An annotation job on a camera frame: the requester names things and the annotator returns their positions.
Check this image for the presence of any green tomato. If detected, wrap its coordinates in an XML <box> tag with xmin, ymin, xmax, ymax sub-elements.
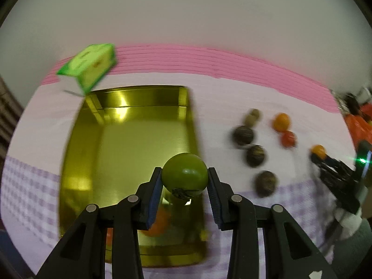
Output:
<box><xmin>161</xmin><ymin>153</ymin><xmax>209</xmax><ymax>205</ymax></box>

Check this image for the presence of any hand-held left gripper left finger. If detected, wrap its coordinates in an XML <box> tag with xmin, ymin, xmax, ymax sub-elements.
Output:
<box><xmin>36</xmin><ymin>167</ymin><xmax>163</xmax><ymax>279</ymax></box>

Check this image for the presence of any person's right forearm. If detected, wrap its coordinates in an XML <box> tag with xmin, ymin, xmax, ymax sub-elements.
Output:
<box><xmin>333</xmin><ymin>209</ymin><xmax>372</xmax><ymax>279</ymax></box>

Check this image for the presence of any blue foam floor mat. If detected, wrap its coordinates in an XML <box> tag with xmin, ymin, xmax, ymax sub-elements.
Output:
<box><xmin>0</xmin><ymin>229</ymin><xmax>21</xmax><ymax>271</ymax></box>

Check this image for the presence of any pink and purple checked blanket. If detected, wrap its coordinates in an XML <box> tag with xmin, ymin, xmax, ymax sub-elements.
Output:
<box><xmin>0</xmin><ymin>43</ymin><xmax>361</xmax><ymax>279</ymax></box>

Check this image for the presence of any dark passion fruit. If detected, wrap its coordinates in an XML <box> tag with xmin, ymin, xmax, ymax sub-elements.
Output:
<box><xmin>246</xmin><ymin>144</ymin><xmax>266</xmax><ymax>167</ymax></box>
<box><xmin>232</xmin><ymin>126</ymin><xmax>256</xmax><ymax>146</ymax></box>
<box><xmin>254</xmin><ymin>170</ymin><xmax>278</xmax><ymax>197</ymax></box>

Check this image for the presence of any orange plastic bag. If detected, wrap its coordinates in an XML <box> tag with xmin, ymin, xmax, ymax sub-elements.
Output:
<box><xmin>343</xmin><ymin>89</ymin><xmax>372</xmax><ymax>149</ymax></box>

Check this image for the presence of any small orange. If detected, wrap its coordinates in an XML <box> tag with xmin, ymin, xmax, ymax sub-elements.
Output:
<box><xmin>311</xmin><ymin>144</ymin><xmax>327</xmax><ymax>160</ymax></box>

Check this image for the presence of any orange tomato in tray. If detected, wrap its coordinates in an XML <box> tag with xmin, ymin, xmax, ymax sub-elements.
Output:
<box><xmin>144</xmin><ymin>209</ymin><xmax>172</xmax><ymax>236</ymax></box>

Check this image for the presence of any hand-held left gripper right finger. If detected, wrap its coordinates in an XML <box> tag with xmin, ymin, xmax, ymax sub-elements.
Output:
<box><xmin>208</xmin><ymin>167</ymin><xmax>338</xmax><ymax>279</ymax></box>

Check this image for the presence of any green tissue box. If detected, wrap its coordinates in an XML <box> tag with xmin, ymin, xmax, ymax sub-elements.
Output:
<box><xmin>56</xmin><ymin>43</ymin><xmax>117</xmax><ymax>96</ymax></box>

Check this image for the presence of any gold metal tin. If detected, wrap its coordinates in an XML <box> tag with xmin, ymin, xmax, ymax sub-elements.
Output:
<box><xmin>59</xmin><ymin>86</ymin><xmax>208</xmax><ymax>268</ymax></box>

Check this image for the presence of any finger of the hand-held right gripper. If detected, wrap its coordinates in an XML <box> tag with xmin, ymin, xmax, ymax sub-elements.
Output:
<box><xmin>325</xmin><ymin>155</ymin><xmax>356</xmax><ymax>178</ymax></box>
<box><xmin>310</xmin><ymin>153</ymin><xmax>335</xmax><ymax>185</ymax></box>

